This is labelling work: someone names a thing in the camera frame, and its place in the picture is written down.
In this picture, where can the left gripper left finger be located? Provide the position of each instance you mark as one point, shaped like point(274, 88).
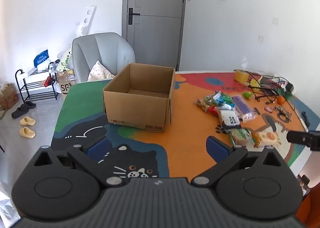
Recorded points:
point(87, 157)

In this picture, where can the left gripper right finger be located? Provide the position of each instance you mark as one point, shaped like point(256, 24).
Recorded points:
point(226, 158)

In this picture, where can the green snack pack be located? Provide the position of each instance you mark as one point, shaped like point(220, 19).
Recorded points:
point(241, 137)

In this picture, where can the purple mochi snack pack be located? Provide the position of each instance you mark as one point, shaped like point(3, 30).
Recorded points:
point(245, 111)

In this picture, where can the orange biscuit snack pack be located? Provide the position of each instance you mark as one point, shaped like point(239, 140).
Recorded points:
point(265, 138)

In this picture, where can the red candy packet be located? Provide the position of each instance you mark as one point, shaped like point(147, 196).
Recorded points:
point(213, 110)

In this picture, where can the blue green snack bag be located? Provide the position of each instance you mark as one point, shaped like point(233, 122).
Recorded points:
point(223, 101)

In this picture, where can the key bunch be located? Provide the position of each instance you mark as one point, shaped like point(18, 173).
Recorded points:
point(282, 114)

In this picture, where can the colourful cartoon table mat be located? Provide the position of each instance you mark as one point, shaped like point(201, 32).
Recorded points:
point(180, 151)

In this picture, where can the orange fruit toy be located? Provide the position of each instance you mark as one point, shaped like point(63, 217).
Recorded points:
point(281, 100)

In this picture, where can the pink small object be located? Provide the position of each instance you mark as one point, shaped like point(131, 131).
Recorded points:
point(268, 109)

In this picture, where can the green patterned snack bag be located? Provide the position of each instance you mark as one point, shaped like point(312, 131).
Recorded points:
point(205, 103)

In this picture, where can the green small toy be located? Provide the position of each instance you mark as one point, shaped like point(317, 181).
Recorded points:
point(247, 95)

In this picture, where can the yellow slipper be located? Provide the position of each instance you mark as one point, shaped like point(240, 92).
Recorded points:
point(27, 133)
point(27, 121)

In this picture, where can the yellow toy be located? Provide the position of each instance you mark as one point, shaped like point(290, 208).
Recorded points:
point(254, 84)

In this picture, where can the brown cardboard box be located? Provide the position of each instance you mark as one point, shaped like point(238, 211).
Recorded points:
point(140, 96)

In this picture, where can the yellow tape roll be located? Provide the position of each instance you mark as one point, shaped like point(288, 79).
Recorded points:
point(241, 76)

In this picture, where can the black slipper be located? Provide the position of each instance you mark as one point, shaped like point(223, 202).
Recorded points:
point(28, 105)
point(19, 112)

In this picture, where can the brown SF paper bag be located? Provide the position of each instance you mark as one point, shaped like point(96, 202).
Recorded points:
point(66, 79)

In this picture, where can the cream dotted cushion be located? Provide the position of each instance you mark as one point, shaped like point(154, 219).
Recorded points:
point(99, 72)

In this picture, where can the red object on rack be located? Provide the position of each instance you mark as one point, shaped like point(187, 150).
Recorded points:
point(49, 81)

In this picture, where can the black metal shoe rack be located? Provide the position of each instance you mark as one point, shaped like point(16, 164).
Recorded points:
point(30, 85)

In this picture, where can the small brown carton on floor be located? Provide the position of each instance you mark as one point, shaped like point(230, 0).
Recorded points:
point(8, 96)

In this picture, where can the grey upholstered armchair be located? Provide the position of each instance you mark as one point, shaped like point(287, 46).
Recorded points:
point(110, 49)

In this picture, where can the blue plastic bag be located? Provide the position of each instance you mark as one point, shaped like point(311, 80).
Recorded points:
point(40, 58)

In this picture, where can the white foam packing piece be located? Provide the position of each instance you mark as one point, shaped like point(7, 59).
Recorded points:
point(85, 21)

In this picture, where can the grey interior door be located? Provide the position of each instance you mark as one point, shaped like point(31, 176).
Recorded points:
point(155, 35)

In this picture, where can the black door handle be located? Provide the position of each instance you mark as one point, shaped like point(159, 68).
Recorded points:
point(131, 14)

